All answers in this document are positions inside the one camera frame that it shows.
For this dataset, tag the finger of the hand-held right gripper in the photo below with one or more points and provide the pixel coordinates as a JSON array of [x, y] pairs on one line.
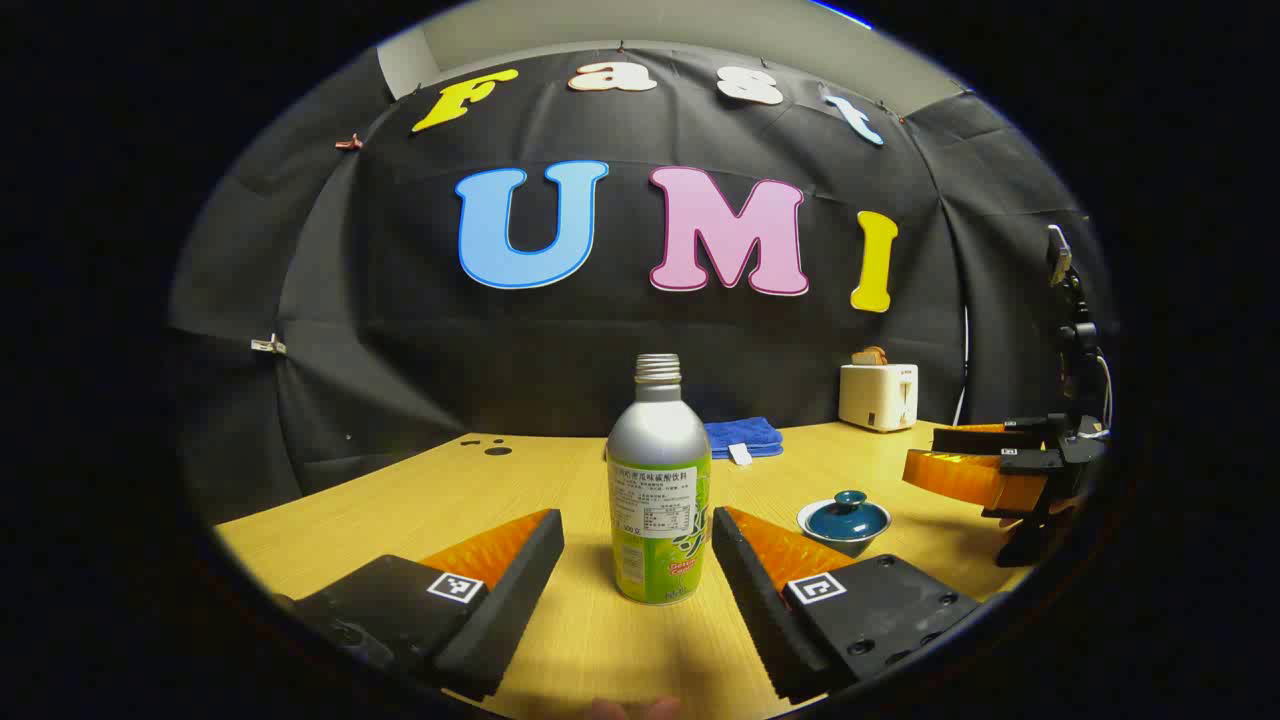
[[985, 440], [960, 477]]

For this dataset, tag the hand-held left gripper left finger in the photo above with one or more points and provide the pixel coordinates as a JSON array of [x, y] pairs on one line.
[[515, 590]]

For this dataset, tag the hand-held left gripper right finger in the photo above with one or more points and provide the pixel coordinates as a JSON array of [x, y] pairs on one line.
[[750, 600]]

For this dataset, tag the white teal teacup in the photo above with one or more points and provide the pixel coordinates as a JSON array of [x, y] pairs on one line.
[[845, 547]]

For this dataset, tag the dark teal teacup lid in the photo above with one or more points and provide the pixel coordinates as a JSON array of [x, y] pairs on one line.
[[848, 518]]

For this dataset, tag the silver green water bottle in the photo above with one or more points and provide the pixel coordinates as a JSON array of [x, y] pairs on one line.
[[658, 450]]

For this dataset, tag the white toaster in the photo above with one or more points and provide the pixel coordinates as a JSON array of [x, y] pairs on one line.
[[875, 398]]

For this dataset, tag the black articulated stand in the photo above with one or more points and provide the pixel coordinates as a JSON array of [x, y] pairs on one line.
[[1078, 330]]

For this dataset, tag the toast slice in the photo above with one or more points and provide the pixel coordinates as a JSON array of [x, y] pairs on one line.
[[870, 355]]

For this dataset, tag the blue folded towel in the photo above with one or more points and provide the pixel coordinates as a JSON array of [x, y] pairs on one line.
[[745, 435]]

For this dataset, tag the black backdrop cloth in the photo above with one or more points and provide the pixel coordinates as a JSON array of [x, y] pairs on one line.
[[600, 330]]

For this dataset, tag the white cloth clip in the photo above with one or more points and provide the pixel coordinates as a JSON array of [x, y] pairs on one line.
[[268, 346]]

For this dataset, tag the brown cloth clip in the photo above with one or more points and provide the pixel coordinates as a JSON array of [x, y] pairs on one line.
[[350, 143]]

